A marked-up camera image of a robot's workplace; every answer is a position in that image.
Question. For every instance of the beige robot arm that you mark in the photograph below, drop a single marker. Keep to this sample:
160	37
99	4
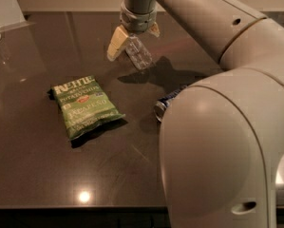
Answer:
221	138

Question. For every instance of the clear plastic water bottle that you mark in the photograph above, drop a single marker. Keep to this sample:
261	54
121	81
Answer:
138	54

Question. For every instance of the blue soda can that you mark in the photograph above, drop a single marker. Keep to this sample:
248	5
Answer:
163	103

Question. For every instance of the green kettle chips bag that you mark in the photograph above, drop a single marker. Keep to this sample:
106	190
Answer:
84	106

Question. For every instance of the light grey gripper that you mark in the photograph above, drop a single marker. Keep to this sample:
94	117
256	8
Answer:
138	23

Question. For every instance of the white panel at top left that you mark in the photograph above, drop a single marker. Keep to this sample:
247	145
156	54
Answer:
11	16

